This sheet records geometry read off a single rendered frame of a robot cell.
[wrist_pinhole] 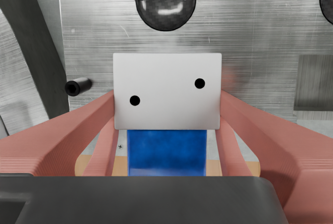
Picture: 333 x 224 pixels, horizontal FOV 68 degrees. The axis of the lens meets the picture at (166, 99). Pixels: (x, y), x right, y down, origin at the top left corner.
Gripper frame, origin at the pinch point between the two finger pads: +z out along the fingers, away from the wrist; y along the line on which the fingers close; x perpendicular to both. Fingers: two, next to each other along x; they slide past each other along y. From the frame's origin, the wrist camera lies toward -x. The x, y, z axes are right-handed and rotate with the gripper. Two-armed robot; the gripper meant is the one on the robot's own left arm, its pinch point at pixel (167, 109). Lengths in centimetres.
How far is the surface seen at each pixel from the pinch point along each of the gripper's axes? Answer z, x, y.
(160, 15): 6.0, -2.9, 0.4
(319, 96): 4.9, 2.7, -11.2
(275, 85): 3.3, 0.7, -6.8
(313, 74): 5.6, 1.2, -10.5
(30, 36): 11.5, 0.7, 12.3
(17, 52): 9.1, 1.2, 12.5
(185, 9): 5.9, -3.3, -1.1
